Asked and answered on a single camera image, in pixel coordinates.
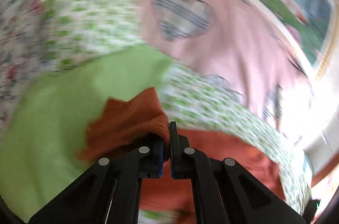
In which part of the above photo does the rust orange knit garment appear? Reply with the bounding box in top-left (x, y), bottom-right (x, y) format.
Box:
top-left (77, 87), bottom-right (285, 223)

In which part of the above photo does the green white patterned quilt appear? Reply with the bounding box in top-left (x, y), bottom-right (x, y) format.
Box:
top-left (0, 0), bottom-right (313, 224)

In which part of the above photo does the pink heart patterned duvet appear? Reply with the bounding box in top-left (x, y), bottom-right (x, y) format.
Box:
top-left (138, 0), bottom-right (310, 134)

